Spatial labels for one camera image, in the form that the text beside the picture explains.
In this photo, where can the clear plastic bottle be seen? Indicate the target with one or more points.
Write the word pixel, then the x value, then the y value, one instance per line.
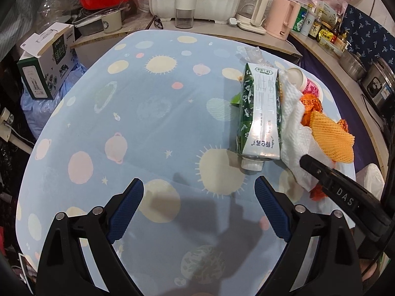
pixel 54 6

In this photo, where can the pink electric kettle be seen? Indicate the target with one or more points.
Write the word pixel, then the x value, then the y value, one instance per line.
pixel 279 18

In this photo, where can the white round cup lid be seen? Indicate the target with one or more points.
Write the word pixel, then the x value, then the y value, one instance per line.
pixel 294 77

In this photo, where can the light blue bottle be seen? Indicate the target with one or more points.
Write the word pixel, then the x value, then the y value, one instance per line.
pixel 307 24

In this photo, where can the amber pump bottle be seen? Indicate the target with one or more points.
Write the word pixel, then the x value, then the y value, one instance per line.
pixel 343 40

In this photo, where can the blue planet print tablecloth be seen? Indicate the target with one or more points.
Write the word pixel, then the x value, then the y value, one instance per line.
pixel 148 114

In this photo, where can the green wrapper scrap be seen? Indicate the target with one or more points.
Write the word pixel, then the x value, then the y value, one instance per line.
pixel 236 100

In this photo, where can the dark purple cloth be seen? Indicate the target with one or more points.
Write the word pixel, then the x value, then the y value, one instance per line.
pixel 339 98

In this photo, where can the orange foam fruit net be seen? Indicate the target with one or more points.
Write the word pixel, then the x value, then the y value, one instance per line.
pixel 331 138

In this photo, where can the yellow seasoning packet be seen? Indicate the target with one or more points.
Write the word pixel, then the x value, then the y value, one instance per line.
pixel 327 36

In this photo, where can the green white milk carton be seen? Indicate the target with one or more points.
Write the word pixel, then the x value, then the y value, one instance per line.
pixel 262 111

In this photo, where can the clear plastic bag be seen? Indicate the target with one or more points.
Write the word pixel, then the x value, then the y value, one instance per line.
pixel 251 56

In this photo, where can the navy printed cloth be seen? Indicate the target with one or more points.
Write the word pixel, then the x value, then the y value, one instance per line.
pixel 370 34

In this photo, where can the white glass kettle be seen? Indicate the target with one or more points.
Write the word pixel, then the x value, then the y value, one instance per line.
pixel 256 9

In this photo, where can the silver rice cooker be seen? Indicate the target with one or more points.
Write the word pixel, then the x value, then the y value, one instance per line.
pixel 381 86

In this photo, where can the white cardboard box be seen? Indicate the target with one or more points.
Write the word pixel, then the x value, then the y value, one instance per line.
pixel 327 10

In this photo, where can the green seasoning packet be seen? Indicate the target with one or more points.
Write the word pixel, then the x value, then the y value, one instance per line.
pixel 297 20

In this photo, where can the black eyeglasses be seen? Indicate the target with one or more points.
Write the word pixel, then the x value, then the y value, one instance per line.
pixel 158 22

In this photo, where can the white plastic bag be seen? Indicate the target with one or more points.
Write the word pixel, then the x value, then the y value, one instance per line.
pixel 370 182

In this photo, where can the beige mug with spoon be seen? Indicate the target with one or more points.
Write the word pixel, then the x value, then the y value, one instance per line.
pixel 111 21

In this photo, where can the dark sauce bottle white label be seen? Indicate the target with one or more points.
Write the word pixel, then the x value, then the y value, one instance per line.
pixel 315 27

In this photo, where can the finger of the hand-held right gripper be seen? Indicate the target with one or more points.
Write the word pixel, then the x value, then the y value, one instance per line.
pixel 314 168

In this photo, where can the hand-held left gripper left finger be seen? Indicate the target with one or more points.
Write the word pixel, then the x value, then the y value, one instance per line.
pixel 123 215

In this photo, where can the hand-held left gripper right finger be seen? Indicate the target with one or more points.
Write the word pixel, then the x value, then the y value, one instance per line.
pixel 273 212

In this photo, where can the white portable blender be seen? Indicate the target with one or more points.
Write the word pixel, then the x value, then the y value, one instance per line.
pixel 184 3

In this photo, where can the orange snack wrapper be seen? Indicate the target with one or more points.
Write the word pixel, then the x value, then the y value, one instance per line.
pixel 312 109
pixel 342 125
pixel 317 193

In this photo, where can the pink white paper cup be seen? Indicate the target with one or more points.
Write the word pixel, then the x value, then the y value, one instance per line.
pixel 312 89

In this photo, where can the dark slim sauce bottle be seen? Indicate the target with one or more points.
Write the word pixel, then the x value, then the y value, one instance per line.
pixel 337 23

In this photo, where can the green cardboard milk box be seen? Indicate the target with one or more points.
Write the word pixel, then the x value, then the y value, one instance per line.
pixel 46 64

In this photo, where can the black tray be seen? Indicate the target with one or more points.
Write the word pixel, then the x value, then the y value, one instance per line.
pixel 89 27

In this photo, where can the white paper towel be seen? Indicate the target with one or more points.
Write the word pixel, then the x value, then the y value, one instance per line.
pixel 293 123

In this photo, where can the blue plastic bag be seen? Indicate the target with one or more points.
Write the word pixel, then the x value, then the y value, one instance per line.
pixel 40 111

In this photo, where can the steel cooking pot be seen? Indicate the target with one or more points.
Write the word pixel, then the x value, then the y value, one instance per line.
pixel 351 64

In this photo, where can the wooden edged counter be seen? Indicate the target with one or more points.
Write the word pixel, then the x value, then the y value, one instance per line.
pixel 209 28

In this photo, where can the white power plug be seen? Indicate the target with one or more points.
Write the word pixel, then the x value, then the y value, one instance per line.
pixel 233 21

